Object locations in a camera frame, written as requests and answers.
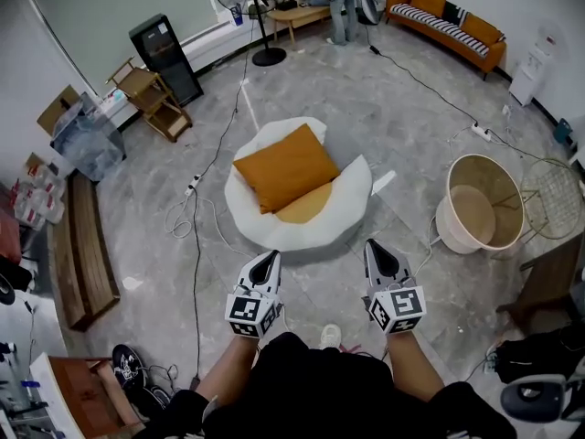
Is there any gold wire basket table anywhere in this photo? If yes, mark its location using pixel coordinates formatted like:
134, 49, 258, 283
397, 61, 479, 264
520, 158, 584, 241

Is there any wooden trolley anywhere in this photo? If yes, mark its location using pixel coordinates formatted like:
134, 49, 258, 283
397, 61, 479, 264
105, 56, 194, 144

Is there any orange pillow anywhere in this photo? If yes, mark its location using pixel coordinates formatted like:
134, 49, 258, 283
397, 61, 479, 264
232, 123, 342, 216

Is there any pile of clear packets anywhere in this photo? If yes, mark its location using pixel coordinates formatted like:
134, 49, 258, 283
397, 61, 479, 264
12, 152, 66, 233

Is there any white round basket table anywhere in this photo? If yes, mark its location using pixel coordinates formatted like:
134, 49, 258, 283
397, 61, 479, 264
434, 153, 526, 256

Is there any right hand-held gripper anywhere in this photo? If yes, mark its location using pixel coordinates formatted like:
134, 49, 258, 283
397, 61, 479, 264
362, 239, 428, 337

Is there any orange sofa cushion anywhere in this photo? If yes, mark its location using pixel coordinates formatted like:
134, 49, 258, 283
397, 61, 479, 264
460, 12, 505, 48
409, 0, 448, 18

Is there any wooden coffee table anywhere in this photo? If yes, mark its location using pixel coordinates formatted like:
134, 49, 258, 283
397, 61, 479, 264
266, 4, 333, 45

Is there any striped blanket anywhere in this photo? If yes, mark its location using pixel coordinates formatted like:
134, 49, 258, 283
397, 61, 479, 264
389, 3, 491, 59

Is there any wooden crate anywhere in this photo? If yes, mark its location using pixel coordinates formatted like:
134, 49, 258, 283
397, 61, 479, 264
47, 355, 148, 439

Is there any dark wooden chair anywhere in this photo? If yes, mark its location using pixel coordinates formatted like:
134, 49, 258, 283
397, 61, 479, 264
496, 232, 585, 334

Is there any person's left forearm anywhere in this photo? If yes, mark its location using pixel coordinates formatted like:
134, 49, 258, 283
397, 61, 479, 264
195, 333, 262, 406

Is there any black floor cable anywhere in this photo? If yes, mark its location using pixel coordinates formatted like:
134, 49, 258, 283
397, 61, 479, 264
364, 23, 480, 128
189, 14, 258, 391

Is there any person's right forearm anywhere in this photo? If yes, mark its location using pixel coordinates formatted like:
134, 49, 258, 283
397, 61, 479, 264
385, 330, 447, 402

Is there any person's black clothing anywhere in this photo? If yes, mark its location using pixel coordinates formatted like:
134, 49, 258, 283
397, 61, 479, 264
148, 331, 518, 439

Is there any orange sofa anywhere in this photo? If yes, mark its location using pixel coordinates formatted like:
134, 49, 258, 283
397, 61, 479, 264
384, 0, 508, 81

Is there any black bag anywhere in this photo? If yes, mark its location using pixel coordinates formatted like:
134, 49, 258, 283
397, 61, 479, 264
495, 326, 585, 384

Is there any black printed skateboard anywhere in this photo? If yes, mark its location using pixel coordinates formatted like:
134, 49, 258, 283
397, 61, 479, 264
111, 343, 148, 391

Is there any grey office chair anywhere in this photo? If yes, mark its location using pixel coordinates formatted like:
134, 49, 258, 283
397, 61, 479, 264
499, 374, 585, 425

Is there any cardboard box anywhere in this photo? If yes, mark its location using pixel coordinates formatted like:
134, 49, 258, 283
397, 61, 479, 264
36, 84, 84, 138

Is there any white egg-shaped seat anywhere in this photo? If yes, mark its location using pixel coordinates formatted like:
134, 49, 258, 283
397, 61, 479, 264
223, 116, 373, 252

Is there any wooden bench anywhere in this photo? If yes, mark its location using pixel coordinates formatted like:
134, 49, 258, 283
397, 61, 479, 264
47, 170, 122, 333

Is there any black and white cushion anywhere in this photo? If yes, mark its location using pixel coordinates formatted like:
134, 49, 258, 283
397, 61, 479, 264
441, 1, 470, 27

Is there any white paper sheet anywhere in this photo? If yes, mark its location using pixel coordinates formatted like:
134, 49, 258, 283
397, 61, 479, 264
371, 169, 397, 198

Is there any black cabinet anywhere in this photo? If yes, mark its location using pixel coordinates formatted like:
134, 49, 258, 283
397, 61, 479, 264
128, 13, 205, 109

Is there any person's white shoe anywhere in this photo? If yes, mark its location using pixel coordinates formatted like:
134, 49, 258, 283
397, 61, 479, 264
318, 323, 343, 351

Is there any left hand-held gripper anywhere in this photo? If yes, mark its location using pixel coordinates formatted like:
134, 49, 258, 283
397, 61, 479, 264
224, 250, 284, 340

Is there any clear plastic storage box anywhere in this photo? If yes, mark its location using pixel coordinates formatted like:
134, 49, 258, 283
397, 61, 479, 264
49, 91, 127, 183

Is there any white water dispenser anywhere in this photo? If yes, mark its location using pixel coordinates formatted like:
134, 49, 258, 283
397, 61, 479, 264
507, 22, 567, 108

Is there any white floor cable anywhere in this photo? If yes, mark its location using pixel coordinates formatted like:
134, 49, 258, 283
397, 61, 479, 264
164, 193, 255, 259

